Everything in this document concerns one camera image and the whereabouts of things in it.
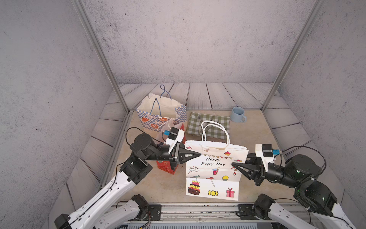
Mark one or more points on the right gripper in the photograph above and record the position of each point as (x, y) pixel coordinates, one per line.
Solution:
(253, 161)

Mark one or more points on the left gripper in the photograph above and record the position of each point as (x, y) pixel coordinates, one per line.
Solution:
(177, 156)

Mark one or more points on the white Happy Every Day bag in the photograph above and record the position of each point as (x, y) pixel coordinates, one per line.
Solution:
(212, 175)

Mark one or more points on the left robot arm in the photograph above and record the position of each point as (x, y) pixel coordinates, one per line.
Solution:
(95, 215)

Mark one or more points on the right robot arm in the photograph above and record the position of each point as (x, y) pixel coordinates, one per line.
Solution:
(299, 173)

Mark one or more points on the red paper gift bag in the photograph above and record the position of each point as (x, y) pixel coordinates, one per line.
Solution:
(166, 165)

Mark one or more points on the blue checkered paper bag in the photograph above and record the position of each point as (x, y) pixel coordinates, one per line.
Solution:
(157, 110)

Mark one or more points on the green checkered cloth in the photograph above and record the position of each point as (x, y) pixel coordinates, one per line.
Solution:
(199, 123)

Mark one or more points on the light blue mug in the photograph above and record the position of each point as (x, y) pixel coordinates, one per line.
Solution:
(238, 115)

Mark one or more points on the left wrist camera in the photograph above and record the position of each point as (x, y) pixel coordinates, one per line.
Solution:
(174, 140)

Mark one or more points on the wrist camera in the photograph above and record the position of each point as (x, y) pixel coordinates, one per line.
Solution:
(174, 140)
(267, 154)

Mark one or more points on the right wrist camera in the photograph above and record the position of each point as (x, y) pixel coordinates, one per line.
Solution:
(267, 154)

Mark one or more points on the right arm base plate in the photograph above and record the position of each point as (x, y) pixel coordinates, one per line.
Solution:
(246, 212)

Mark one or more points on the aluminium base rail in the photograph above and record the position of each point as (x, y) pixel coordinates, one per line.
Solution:
(222, 216)

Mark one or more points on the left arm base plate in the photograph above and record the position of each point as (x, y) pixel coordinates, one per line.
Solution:
(153, 213)

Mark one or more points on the right frame post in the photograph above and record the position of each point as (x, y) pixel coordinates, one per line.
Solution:
(304, 32)

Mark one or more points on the frame post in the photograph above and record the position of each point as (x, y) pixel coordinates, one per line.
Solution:
(78, 5)
(304, 32)

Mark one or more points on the left frame post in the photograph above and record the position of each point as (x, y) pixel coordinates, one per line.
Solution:
(78, 5)

